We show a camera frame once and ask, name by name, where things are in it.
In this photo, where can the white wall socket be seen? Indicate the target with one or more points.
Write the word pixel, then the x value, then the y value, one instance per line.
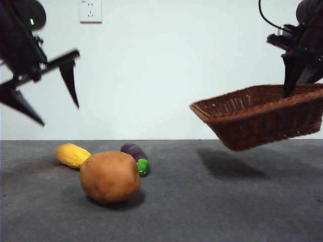
pixel 91 12

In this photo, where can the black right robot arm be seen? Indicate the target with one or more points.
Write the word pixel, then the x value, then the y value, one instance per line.
pixel 313 15

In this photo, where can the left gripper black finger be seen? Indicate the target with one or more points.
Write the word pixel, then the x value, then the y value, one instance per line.
pixel 69 78
pixel 17 103

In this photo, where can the purple eggplant with green stem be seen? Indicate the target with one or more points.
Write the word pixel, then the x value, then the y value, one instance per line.
pixel 133 150

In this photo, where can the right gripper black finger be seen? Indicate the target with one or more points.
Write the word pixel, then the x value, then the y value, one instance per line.
pixel 314 71
pixel 291 70

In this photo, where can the brown potato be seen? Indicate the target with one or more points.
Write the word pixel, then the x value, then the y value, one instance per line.
pixel 109 176

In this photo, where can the brown wicker basket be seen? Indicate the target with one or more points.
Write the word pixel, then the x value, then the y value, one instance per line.
pixel 252 126

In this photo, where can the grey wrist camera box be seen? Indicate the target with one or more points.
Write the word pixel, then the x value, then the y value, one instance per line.
pixel 281 37

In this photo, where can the yellow corn cob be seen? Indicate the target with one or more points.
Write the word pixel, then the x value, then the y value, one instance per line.
pixel 70 154

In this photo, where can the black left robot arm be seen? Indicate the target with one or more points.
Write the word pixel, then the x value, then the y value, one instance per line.
pixel 12 30

